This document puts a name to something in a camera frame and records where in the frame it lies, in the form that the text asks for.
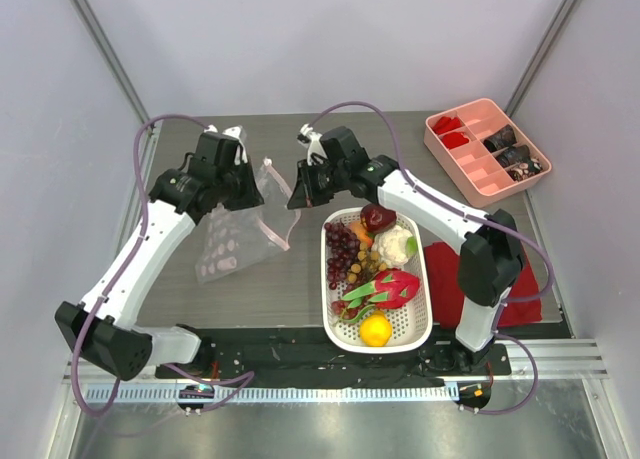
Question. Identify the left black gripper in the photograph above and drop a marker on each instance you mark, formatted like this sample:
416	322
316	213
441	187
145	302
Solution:
252	196

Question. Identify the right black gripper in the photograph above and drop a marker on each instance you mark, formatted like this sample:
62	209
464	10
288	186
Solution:
310	180

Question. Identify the clear pink-dotted zip bag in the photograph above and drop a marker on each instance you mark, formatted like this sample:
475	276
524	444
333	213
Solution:
240	239

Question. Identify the orange peach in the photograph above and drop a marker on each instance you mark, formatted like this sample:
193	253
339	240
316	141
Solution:
362	234

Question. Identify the dark red apple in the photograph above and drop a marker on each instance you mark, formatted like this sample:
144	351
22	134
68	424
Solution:
376	219

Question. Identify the yellow-brown longan bunch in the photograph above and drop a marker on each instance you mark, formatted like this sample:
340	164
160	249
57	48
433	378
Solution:
367	264

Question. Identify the white cauliflower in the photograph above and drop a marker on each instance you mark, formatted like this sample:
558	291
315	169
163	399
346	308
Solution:
395	246

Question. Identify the pink dragon fruit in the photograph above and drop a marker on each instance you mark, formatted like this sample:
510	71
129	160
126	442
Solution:
390	289

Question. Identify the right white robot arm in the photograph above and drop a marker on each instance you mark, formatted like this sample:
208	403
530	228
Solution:
490	257

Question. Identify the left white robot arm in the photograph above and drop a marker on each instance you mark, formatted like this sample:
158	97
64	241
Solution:
103	325

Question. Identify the dark purple grape bunch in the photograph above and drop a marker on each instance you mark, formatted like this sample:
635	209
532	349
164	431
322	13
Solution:
344	247

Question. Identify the red grape bunch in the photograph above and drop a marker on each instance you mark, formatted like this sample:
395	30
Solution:
349	313

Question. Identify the red pieces upper compartment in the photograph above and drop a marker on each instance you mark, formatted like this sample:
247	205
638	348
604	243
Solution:
446	124

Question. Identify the yellow lemon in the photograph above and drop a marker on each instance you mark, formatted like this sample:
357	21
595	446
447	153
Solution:
376	330

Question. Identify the pink divided tray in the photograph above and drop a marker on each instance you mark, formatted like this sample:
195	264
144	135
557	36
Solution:
472	168

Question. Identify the white perforated plastic basket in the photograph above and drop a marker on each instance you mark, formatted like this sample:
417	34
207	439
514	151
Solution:
411	323

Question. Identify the dark patterned cup upper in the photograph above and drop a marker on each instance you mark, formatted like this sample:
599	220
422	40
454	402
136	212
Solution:
503	138

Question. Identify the dark patterned cup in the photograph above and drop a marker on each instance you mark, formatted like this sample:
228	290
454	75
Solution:
503	138
519	163

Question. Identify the dark patterned cup lower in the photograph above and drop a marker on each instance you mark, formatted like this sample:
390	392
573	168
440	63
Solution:
519	163

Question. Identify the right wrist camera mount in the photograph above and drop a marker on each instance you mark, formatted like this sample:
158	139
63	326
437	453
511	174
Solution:
310	140

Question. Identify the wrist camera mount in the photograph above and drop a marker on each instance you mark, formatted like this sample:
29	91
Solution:
310	140
236	134

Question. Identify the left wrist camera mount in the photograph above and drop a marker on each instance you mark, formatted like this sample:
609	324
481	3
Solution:
236	134

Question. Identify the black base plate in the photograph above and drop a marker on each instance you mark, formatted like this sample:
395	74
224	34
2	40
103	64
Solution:
305	358

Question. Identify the white slotted cable duct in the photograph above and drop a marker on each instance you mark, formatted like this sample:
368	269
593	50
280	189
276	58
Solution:
185	393

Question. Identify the left aluminium frame post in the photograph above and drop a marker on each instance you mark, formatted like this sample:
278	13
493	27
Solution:
91	22

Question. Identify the aluminium frame post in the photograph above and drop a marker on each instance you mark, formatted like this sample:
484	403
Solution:
551	36
91	22

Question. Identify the right aluminium frame post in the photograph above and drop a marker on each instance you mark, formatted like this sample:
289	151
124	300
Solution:
551	36

